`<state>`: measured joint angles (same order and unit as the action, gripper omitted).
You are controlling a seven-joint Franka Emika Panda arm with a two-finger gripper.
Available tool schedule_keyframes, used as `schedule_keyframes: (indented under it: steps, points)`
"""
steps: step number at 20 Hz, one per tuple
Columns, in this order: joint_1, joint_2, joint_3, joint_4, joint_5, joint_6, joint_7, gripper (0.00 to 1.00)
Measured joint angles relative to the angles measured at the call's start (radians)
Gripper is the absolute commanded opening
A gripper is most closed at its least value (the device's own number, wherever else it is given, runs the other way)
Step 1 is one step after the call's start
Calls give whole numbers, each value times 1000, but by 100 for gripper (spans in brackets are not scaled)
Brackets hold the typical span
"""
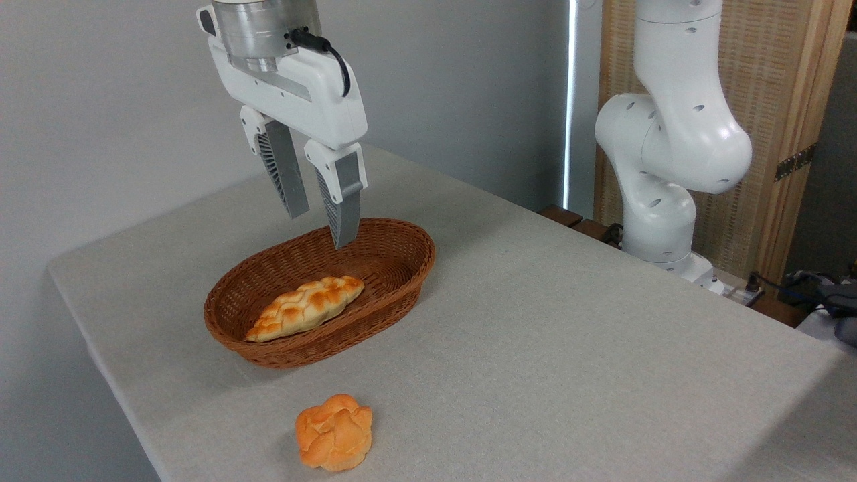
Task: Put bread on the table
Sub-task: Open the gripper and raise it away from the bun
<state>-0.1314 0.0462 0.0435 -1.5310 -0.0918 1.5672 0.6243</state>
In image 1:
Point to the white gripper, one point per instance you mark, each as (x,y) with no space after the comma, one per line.
(301,100)

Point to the black power plug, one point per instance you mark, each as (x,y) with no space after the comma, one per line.
(753,284)

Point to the wooden woven screen panel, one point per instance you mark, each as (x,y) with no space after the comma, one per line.
(780,80)

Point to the long braided bread loaf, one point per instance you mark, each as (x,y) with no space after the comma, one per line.
(304,308)

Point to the round orange bread bun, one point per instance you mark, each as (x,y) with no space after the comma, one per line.
(335,434)

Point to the brown woven wicker basket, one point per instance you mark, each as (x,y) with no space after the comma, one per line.
(268,281)

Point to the metal screen hinge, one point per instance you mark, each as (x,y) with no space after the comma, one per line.
(795,163)

